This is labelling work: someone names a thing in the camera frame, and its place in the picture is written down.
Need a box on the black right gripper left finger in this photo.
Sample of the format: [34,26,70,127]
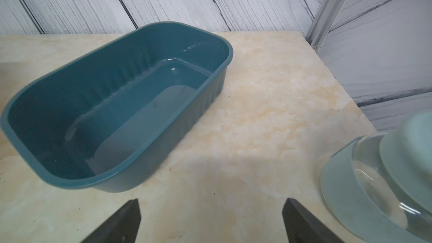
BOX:
[82,199,141,243]

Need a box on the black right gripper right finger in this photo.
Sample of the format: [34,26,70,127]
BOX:
[282,198,344,243]

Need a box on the teal plastic storage box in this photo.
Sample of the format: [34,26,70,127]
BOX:
[1,21,234,192]

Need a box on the glass jar with mint lid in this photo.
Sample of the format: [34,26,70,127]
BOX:
[320,111,432,243]

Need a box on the aluminium frame post right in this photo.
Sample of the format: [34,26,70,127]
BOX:
[306,0,346,52]

